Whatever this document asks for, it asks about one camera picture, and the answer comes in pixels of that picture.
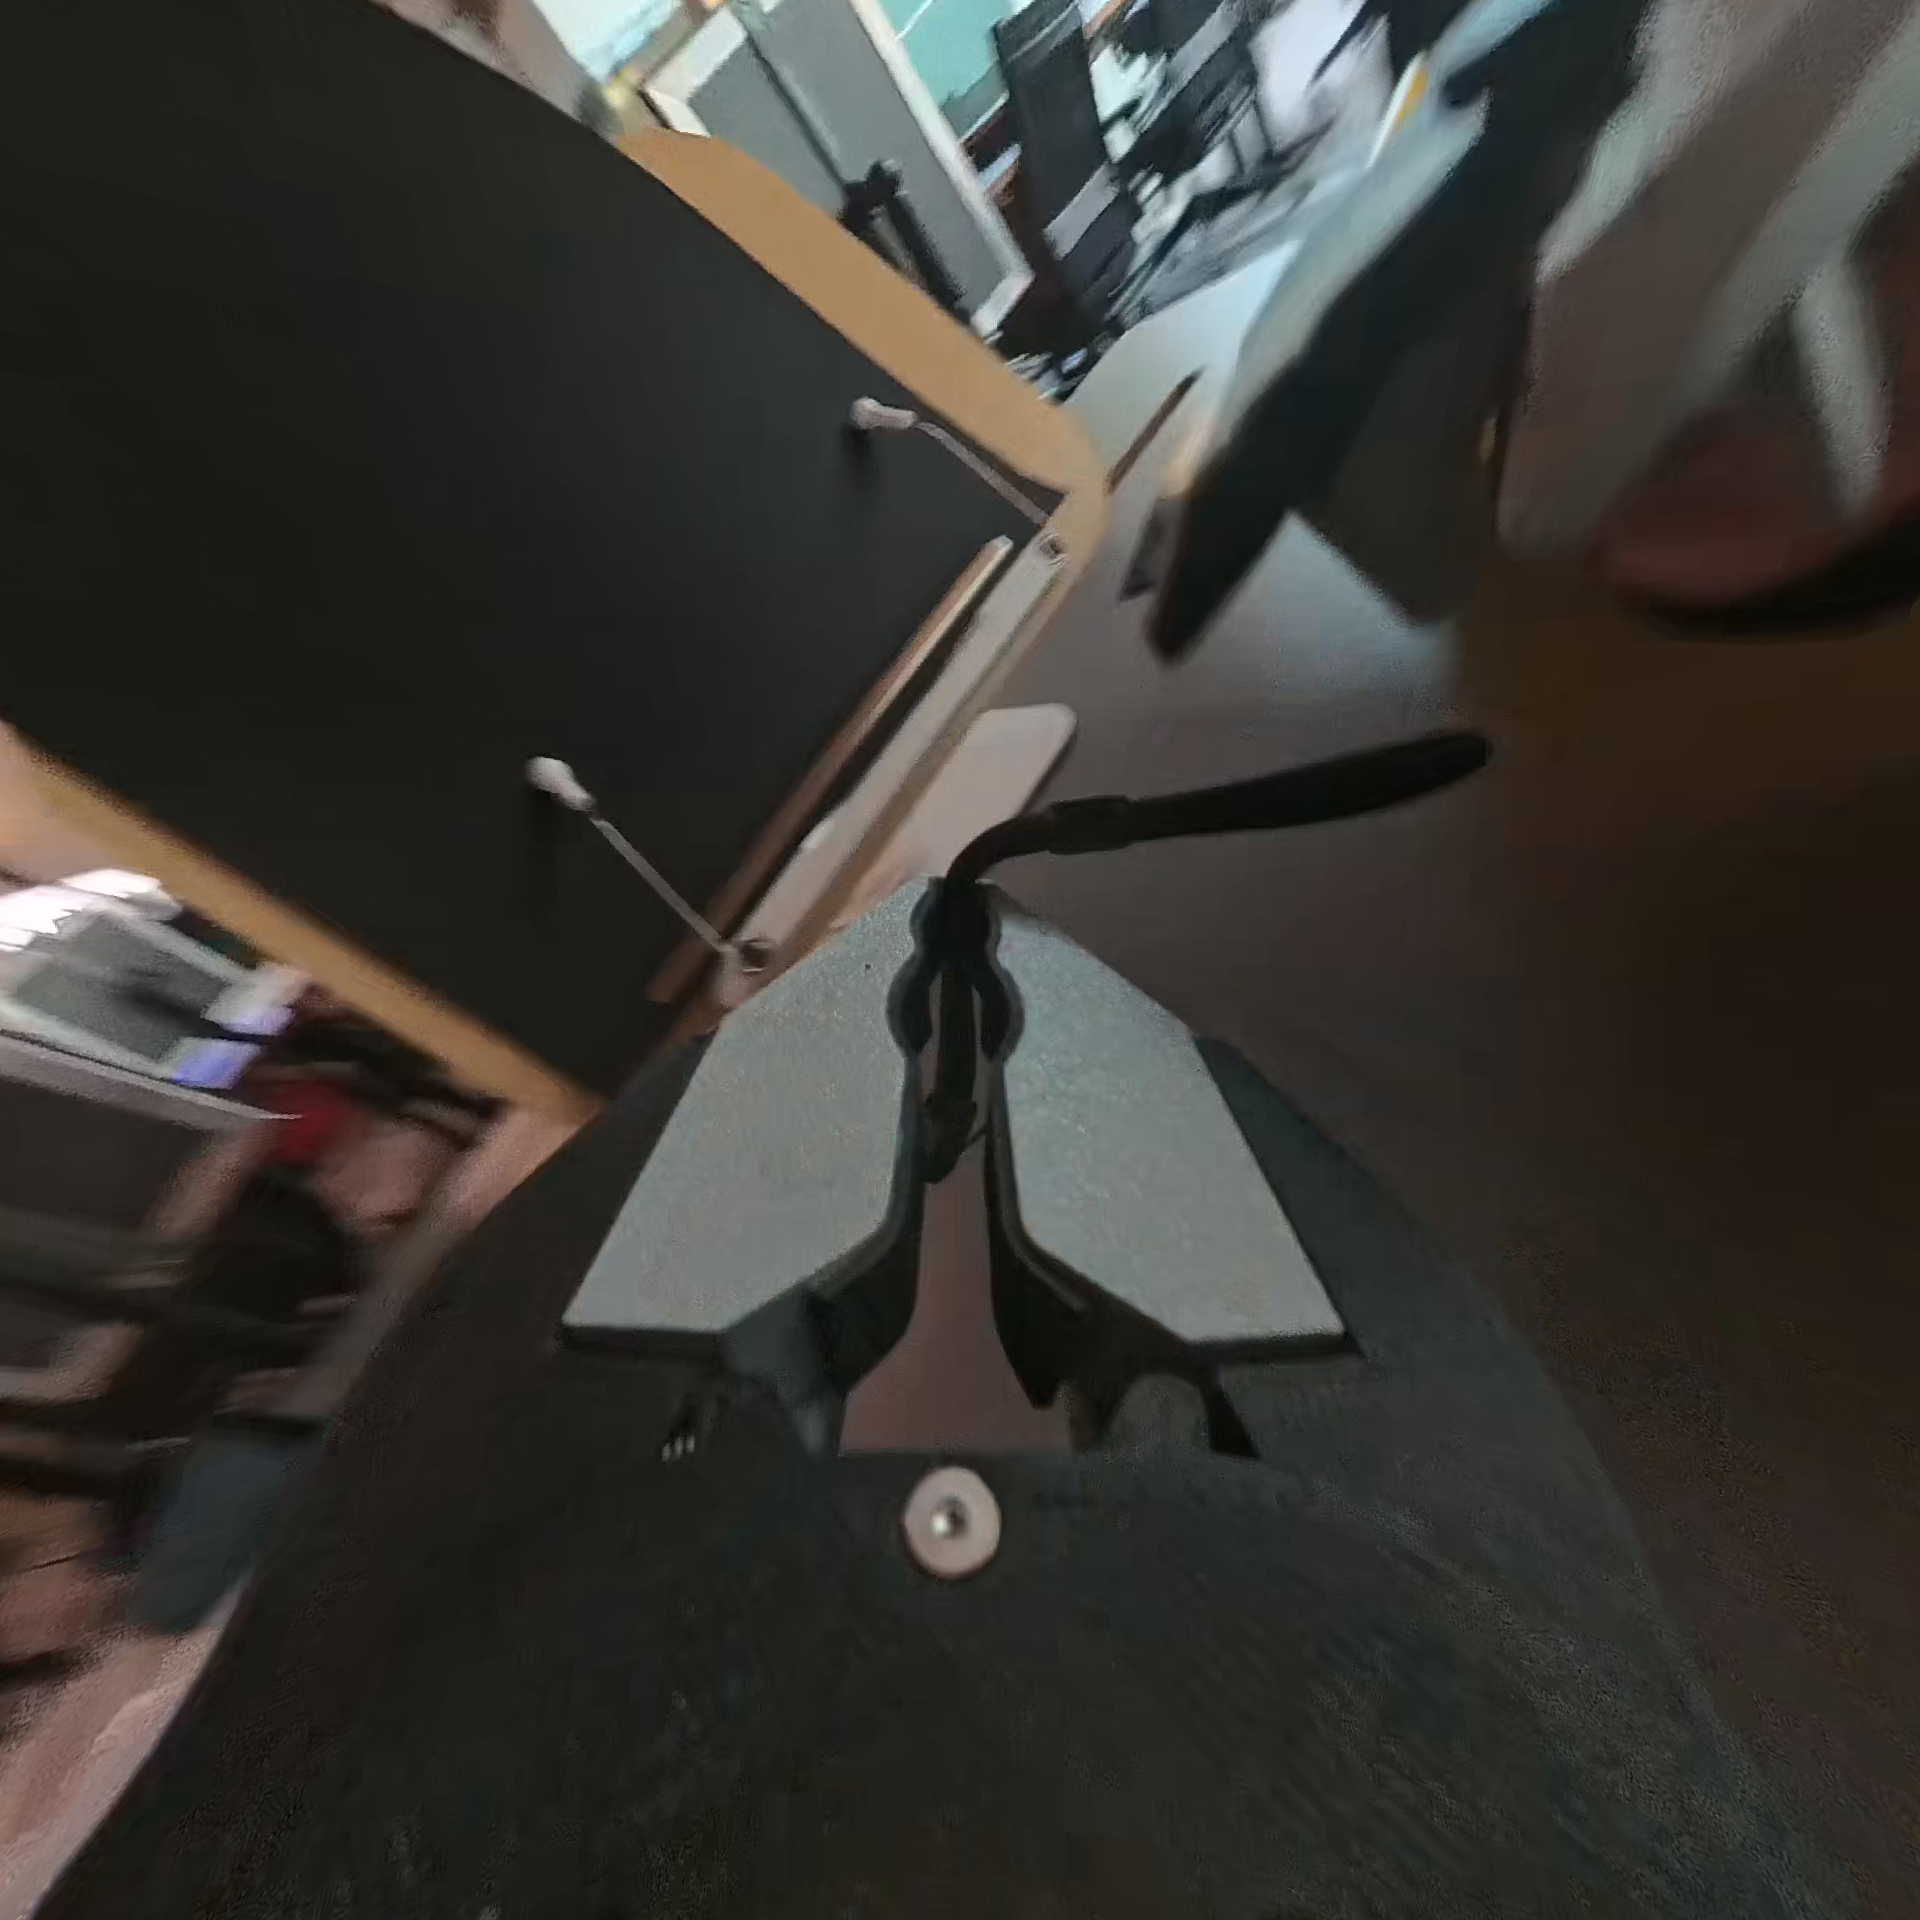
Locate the person's right hand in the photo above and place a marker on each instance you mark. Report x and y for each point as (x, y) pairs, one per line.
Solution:
(1769, 541)

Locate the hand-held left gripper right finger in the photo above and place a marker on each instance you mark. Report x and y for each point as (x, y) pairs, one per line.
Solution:
(1142, 1186)

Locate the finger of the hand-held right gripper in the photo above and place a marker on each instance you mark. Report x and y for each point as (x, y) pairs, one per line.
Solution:
(1425, 556)
(1350, 301)

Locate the black office chair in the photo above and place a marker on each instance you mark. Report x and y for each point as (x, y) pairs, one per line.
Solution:
(1059, 150)

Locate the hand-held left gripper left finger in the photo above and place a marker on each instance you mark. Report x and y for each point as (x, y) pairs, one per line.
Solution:
(751, 1172)

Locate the black computer monitor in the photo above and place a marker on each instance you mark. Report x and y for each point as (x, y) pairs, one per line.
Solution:
(376, 451)

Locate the grey framed partition panel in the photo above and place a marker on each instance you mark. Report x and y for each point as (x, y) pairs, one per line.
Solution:
(106, 991)
(779, 91)

